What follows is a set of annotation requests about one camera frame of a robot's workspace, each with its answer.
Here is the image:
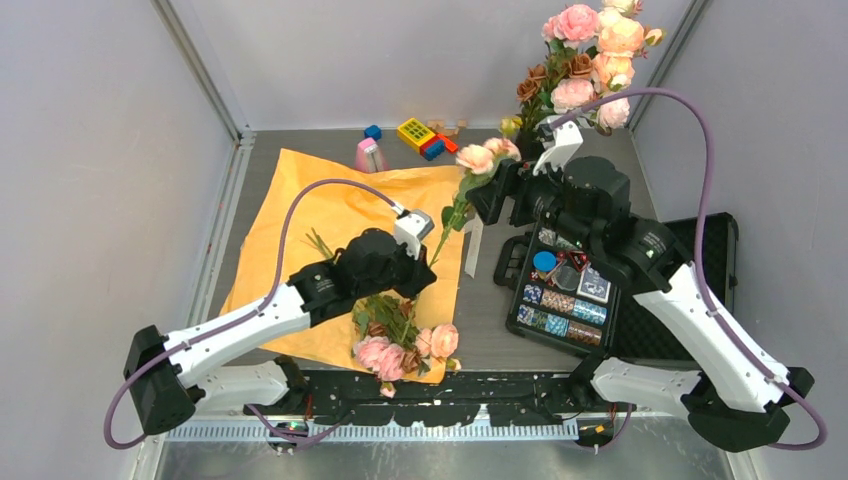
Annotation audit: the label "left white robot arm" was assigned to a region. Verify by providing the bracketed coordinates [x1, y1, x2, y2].
[123, 210, 436, 436]

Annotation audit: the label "orange flower bouquet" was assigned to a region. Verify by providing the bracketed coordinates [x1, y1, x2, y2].
[304, 228, 463, 400]

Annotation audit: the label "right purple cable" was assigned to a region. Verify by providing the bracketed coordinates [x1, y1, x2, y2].
[548, 87, 829, 453]

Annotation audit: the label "pink flowers in vase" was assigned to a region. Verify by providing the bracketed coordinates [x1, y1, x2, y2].
[499, 1, 666, 140]

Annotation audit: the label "yellow toy block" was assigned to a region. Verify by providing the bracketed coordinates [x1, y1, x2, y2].
[396, 118, 436, 152]

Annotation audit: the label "red blue toy blocks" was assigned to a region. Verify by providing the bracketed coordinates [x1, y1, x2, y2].
[419, 134, 459, 161]

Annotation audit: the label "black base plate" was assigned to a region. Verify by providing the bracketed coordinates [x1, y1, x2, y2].
[241, 368, 637, 429]

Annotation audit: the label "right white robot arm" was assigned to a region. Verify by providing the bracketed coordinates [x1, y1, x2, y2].
[467, 123, 814, 452]

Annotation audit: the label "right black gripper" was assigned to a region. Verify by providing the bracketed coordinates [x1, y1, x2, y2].
[463, 150, 595, 252]

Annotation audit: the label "black vase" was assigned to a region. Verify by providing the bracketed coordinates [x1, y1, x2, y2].
[513, 131, 546, 162]

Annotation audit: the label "orange yellow wrapping paper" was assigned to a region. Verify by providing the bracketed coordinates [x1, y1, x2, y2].
[220, 149, 464, 325]

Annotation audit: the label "black poker chip case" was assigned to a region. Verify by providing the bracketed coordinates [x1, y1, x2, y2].
[493, 211, 741, 374]

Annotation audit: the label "cream printed ribbon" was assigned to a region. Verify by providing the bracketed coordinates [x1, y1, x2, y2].
[464, 214, 484, 278]

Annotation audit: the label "peach peony flower stem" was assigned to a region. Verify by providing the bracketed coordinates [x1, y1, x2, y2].
[429, 137, 521, 267]

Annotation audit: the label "pink metronome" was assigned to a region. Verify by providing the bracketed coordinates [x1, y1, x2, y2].
[354, 138, 389, 173]

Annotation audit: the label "blue round chip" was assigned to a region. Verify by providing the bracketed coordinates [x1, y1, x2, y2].
[532, 251, 558, 274]

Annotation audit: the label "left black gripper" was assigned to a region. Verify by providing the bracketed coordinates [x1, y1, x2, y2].
[355, 236, 435, 300]

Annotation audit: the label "wooden toy pieces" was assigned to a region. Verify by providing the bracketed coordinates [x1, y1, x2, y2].
[425, 119, 468, 138]

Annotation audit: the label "blue toy block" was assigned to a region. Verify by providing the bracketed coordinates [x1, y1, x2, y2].
[363, 124, 383, 142]

